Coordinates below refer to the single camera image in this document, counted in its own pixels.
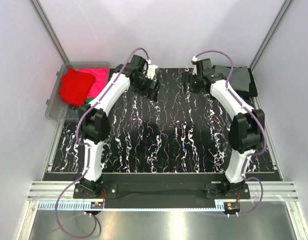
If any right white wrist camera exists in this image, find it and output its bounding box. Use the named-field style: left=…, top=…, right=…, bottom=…
left=191, top=56, right=201, bottom=76

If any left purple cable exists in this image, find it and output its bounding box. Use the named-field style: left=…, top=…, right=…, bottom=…
left=54, top=47, right=151, bottom=238

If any left orange connector box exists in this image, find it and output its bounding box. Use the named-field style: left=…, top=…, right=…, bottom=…
left=90, top=201, right=104, bottom=209

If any grey folded t shirt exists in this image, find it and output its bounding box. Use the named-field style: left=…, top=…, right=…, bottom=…
left=214, top=65, right=251, bottom=92

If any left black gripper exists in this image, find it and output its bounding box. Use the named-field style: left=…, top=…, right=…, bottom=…
left=131, top=72, right=161, bottom=103

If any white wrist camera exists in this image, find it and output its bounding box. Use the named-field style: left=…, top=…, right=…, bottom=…
left=145, top=59, right=160, bottom=80
left=191, top=56, right=201, bottom=76

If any orange connector box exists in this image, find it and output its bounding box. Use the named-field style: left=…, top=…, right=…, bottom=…
left=90, top=201, right=104, bottom=209
left=225, top=202, right=241, bottom=211

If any clear plastic bin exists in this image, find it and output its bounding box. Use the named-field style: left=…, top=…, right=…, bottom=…
left=45, top=61, right=110, bottom=122

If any black folded t shirt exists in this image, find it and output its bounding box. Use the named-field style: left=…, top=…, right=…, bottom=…
left=235, top=68, right=258, bottom=99

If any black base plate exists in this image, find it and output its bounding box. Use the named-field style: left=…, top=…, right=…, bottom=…
left=73, top=182, right=251, bottom=200

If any red t shirt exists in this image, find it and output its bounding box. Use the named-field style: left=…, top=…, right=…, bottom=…
left=59, top=68, right=95, bottom=107

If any green t shirt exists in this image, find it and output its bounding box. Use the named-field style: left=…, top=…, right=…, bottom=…
left=85, top=98, right=97, bottom=105

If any right orange connector box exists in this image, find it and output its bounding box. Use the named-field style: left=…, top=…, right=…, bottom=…
left=225, top=202, right=241, bottom=211

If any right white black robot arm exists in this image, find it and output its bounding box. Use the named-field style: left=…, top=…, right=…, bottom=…
left=182, top=56, right=266, bottom=199

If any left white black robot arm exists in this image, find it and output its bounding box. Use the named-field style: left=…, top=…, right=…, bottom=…
left=74, top=55, right=160, bottom=198

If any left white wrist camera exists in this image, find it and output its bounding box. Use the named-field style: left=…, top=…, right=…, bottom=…
left=145, top=59, right=160, bottom=80

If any aluminium frame rail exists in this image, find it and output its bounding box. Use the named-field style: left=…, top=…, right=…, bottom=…
left=27, top=181, right=298, bottom=202

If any pink t shirt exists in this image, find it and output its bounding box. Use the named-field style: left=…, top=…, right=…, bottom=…
left=78, top=68, right=109, bottom=98

